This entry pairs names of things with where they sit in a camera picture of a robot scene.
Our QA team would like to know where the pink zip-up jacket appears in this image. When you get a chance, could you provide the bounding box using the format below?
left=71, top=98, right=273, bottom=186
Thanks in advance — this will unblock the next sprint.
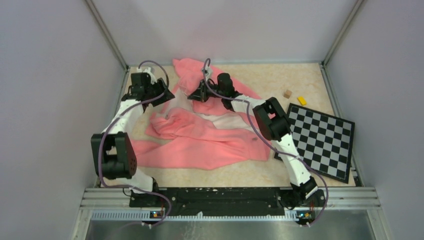
left=131, top=58, right=270, bottom=170

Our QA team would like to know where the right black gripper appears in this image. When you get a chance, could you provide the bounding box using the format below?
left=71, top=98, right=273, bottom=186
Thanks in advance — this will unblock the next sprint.
left=188, top=79, right=225, bottom=104

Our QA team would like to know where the small wooden cube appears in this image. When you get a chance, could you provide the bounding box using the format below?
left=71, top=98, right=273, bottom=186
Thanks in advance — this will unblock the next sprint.
left=283, top=89, right=293, bottom=99

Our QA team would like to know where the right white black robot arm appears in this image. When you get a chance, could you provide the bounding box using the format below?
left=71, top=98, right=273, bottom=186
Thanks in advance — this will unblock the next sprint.
left=187, top=73, right=318, bottom=206

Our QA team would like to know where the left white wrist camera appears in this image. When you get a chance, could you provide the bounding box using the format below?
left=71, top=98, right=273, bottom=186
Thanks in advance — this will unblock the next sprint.
left=141, top=67, right=158, bottom=85

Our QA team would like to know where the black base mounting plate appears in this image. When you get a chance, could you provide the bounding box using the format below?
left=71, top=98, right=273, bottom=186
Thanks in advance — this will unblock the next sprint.
left=129, top=187, right=325, bottom=217

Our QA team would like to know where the black white checkerboard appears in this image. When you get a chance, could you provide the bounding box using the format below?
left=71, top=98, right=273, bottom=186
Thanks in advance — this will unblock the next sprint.
left=287, top=103, right=355, bottom=184

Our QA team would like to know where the small yellow block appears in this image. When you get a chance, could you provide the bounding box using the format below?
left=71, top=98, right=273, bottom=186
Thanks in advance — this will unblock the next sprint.
left=297, top=96, right=307, bottom=106

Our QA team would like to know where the aluminium front rail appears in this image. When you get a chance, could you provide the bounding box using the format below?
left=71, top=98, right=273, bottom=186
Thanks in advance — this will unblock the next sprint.
left=80, top=187, right=381, bottom=224

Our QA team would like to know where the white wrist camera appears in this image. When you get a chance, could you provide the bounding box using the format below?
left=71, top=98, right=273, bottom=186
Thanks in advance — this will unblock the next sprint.
left=141, top=67, right=158, bottom=85
left=201, top=65, right=213, bottom=81

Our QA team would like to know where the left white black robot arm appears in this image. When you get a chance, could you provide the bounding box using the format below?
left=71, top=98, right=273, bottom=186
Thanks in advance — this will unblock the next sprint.
left=90, top=69, right=175, bottom=207

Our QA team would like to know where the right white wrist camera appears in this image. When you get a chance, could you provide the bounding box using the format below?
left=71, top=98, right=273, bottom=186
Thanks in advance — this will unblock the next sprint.
left=201, top=65, right=213, bottom=81

